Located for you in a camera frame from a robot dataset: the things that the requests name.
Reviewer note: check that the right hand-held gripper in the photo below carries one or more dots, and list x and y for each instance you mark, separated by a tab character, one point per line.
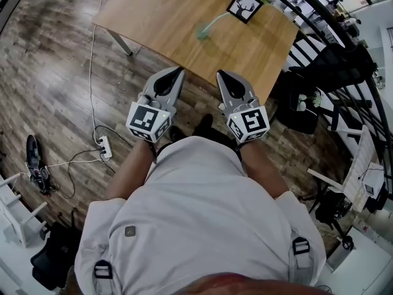
250	123

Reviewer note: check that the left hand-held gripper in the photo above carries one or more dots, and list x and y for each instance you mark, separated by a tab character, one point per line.
147	120

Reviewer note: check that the clear green cup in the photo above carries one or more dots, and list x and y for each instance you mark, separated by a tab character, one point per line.
202	33

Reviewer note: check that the person's right forearm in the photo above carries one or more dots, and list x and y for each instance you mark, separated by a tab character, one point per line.
264	174

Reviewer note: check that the person's left forearm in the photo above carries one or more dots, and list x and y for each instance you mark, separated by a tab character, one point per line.
130	171

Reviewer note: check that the person's black trousers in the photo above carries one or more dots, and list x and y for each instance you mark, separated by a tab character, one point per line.
215	132

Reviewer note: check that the person's black shoe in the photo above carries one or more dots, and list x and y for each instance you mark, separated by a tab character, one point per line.
175	133

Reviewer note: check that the grey metal table leg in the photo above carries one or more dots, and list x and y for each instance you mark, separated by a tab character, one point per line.
122	43

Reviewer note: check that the black office chair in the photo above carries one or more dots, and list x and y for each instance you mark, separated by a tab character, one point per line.
55	254
298	115
330	207

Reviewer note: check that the small white flower plant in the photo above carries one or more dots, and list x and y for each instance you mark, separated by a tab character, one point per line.
316	98

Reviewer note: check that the white power strip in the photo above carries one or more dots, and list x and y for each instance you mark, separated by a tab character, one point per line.
103	147

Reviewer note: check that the black framed deer picture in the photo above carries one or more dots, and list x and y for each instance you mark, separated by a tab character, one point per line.
245	5

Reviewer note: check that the person's light grey shirt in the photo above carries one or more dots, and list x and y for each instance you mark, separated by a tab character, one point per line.
199	214

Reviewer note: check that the black metal railing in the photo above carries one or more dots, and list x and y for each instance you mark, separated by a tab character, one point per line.
373	81

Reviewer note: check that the white wooden desk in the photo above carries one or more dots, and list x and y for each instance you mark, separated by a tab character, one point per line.
357	171

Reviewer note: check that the black sneaker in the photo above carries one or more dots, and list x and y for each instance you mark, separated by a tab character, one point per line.
32	149
41	178

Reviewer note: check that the small white monitor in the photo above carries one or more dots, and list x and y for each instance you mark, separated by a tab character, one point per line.
373	181

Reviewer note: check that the white shelf rack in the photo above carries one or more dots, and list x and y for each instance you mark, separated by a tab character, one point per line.
18	214

